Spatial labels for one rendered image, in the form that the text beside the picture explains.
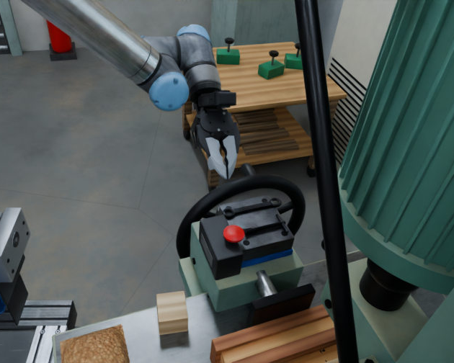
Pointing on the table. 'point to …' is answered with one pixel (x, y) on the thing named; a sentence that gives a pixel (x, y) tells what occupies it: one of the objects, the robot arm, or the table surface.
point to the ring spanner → (251, 207)
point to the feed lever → (326, 178)
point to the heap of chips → (96, 347)
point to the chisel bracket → (379, 320)
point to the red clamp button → (233, 233)
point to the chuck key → (266, 226)
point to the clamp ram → (277, 301)
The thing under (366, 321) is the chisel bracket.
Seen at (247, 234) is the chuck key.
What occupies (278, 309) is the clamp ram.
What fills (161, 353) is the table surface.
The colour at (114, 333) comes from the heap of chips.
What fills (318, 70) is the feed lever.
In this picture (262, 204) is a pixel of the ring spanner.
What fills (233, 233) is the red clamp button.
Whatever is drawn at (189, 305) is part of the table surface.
